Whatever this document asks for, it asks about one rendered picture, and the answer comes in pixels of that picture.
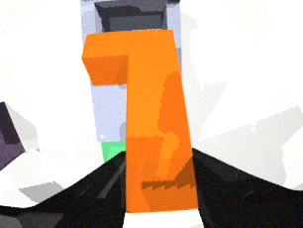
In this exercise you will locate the orange l-shaped part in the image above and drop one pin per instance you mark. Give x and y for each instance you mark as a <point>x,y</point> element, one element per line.
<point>160,174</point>

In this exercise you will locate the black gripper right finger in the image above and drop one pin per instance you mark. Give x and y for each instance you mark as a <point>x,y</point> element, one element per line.
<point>231,198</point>

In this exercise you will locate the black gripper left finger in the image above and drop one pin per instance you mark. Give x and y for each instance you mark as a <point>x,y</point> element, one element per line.
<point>95,201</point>

